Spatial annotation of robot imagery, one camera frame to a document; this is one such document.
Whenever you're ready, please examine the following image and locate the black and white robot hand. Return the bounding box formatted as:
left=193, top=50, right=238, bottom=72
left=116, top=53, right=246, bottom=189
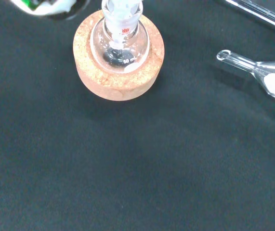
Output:
left=9, top=0, right=90, bottom=21

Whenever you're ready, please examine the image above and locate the small glass round-bottom flask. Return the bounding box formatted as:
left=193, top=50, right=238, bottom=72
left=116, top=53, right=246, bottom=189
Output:
left=89, top=0, right=151, bottom=74

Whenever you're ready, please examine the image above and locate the clear acrylic funnel stand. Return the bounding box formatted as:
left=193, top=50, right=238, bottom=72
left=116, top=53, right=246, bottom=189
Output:
left=213, top=0, right=275, bottom=39

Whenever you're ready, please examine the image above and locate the glass weighing funnel with powder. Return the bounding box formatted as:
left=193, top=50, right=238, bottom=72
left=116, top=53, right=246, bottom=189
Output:
left=216, top=49, right=275, bottom=105

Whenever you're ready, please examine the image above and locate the black cloth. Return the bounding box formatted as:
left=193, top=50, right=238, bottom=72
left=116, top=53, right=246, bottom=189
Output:
left=0, top=0, right=275, bottom=231

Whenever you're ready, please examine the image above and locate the cork ring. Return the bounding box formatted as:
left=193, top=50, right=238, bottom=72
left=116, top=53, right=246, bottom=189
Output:
left=72, top=9, right=165, bottom=102

